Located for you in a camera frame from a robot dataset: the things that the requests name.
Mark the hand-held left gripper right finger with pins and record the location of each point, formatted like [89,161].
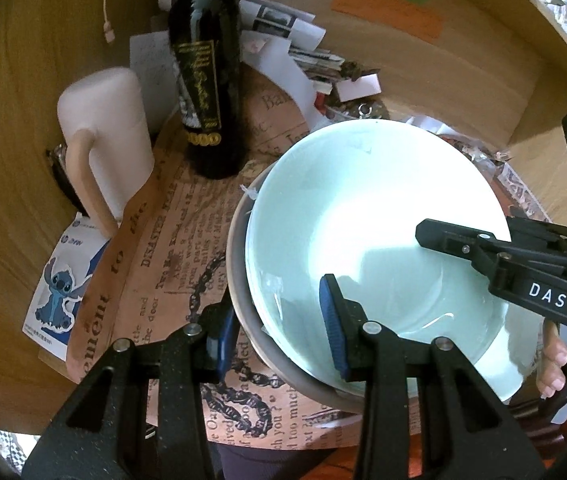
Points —
[336,330]

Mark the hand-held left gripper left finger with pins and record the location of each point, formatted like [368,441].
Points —
[226,345]

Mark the pink bowl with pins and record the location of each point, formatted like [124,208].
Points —
[241,285]

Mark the mint green bowl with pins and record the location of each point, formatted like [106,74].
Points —
[363,210]

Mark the person's right hand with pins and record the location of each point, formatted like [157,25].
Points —
[553,360]

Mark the newspaper print table mat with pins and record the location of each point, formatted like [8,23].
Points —
[183,240]

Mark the small bowl of trinkets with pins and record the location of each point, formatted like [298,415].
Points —
[363,110]

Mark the blue cartoon sticker card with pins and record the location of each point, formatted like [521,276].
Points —
[58,290]

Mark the small white card box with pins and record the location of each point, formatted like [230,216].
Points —
[358,87]

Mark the dark ridged clip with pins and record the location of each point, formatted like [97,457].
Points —
[65,175]

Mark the checkered cloth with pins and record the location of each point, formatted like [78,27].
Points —
[10,452]

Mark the dark wine bottle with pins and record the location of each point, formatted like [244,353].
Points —
[203,60]

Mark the white paper note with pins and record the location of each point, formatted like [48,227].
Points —
[153,65]

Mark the stack of newspapers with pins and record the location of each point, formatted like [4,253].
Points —
[273,20]

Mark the wooden desk hutch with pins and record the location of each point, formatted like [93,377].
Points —
[38,85]

